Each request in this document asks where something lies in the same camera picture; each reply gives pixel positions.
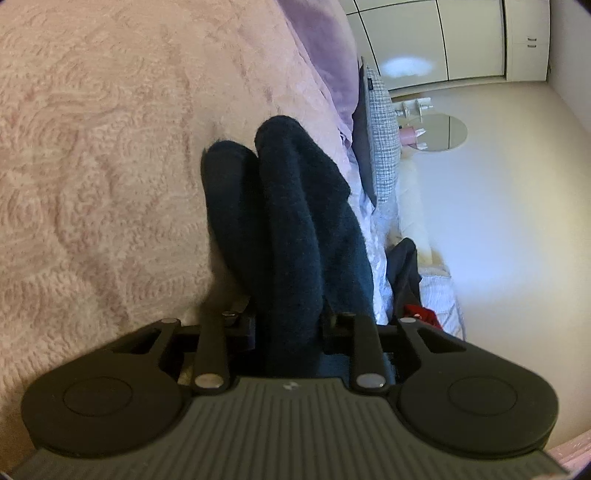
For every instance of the pink textured bedspread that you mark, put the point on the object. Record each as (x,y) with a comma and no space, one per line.
(106,107)

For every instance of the oval table mirror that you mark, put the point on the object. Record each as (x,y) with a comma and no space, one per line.
(439,132)

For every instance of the pink cup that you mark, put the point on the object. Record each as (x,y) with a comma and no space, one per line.
(410,135)

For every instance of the lilac blanket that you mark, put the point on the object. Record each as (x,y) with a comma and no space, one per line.
(323,31)

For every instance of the grey striped pillow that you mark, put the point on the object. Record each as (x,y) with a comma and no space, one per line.
(376,139)

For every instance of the dark blue fleece garment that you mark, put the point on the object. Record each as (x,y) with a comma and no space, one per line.
(280,216)

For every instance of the red garment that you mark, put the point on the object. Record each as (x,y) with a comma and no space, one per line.
(423,314)

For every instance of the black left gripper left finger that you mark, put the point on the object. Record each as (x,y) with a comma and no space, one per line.
(239,329)

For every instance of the dark grey garment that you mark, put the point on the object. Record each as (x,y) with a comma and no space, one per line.
(403,275)

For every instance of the white striped bed sheet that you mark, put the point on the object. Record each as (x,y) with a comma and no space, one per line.
(436,286)

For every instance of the cream bed headboard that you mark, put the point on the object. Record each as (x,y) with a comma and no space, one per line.
(410,210)

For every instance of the white wardrobe with panels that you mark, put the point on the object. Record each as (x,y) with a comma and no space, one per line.
(416,44)

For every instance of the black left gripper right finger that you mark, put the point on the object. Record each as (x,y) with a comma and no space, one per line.
(337,332)

